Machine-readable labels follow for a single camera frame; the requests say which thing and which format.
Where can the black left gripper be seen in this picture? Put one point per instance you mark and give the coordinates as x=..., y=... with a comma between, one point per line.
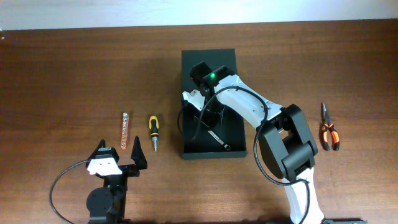
x=137, y=157

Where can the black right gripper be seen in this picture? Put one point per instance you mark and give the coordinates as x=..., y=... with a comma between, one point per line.
x=211, y=121

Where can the silver ring wrench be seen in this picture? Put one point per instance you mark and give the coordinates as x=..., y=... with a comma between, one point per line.
x=215, y=136

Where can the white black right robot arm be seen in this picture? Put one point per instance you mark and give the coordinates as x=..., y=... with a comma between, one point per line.
x=284, y=148

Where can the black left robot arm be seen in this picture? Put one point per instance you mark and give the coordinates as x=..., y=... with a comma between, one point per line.
x=107, y=204

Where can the black open box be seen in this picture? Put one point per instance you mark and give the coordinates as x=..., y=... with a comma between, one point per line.
x=231, y=130

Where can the yellow black screwdriver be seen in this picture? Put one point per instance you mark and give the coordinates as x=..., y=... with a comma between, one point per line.
x=154, y=131

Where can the orange black long-nose pliers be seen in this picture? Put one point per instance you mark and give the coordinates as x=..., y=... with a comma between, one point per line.
x=329, y=137

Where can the orange socket rail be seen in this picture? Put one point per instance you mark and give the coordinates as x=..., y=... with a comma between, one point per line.
x=124, y=130

